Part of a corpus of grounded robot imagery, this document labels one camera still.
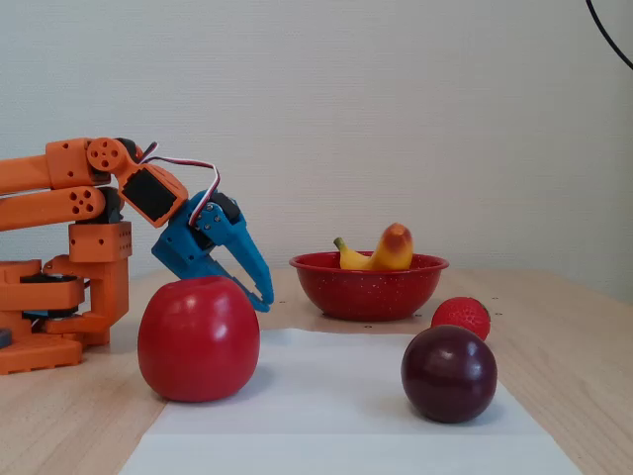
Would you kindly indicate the red speckled bowl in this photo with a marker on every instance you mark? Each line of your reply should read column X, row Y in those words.
column 366, row 294

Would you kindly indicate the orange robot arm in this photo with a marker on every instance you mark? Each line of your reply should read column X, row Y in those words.
column 74, row 168

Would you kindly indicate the dark purple plum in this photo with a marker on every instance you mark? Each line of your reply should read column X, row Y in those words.
column 449, row 373

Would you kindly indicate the yellow banana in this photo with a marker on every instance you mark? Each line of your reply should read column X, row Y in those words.
column 393, row 250

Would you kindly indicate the orange robot base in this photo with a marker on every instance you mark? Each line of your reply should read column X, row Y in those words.
column 34, row 346

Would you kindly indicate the red apple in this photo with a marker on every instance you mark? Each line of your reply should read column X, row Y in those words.
column 198, row 341

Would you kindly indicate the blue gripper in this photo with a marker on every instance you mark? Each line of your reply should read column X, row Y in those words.
column 190, row 247

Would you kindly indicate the white paper sheet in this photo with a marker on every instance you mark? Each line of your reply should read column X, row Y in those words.
column 336, row 396
column 346, row 455

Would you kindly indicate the red strawberry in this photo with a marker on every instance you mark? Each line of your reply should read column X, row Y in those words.
column 460, row 316

